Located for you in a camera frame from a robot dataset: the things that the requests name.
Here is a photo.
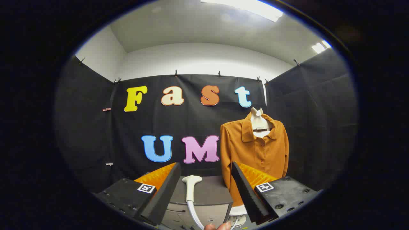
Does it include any white garment steamer head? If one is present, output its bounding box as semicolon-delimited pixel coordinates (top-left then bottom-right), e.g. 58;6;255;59
182;175;203;203

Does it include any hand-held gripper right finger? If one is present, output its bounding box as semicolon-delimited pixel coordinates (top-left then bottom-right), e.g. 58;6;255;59
231;161;321;225

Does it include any translucent grey steamer hose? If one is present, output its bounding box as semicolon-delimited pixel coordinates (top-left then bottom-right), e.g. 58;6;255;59
186;201;205;230

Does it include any long ceiling light panel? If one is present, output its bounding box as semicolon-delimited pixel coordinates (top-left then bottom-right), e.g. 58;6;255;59
201;0;284;22

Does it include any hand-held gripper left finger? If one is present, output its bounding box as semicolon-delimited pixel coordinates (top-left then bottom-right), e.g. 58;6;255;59
94;162;182;226

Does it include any orange button-up shirt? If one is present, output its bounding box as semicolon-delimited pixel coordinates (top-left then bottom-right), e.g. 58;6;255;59
220;112;289;207

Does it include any white plastic clothes hanger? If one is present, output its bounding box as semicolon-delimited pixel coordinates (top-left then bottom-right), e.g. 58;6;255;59
250;107;274;138

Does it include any white round stand base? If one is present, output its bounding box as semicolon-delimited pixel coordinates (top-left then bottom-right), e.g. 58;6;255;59
229;206;248;229

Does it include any small ceiling light panel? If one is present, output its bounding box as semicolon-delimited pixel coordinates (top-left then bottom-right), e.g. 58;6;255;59
312;40;332;54

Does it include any black backdrop cloth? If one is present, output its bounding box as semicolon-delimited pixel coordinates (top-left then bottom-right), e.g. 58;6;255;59
54;48;358;195

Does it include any grey cabinet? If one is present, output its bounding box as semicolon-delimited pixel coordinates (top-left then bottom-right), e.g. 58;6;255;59
160;175;234;230

